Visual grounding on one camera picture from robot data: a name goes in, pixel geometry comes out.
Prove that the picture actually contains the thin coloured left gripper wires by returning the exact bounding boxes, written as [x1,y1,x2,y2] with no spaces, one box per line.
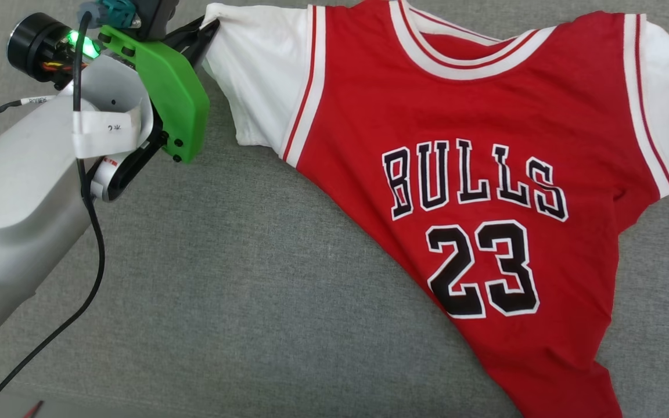
[40,55,78,74]

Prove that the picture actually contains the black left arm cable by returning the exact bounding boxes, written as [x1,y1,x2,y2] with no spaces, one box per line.
[0,0,139,418]

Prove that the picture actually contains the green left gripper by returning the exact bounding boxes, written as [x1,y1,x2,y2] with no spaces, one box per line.
[8,13,221,164]

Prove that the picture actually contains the red white Bulls jersey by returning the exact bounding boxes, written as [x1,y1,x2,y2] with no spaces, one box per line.
[201,0,669,418]

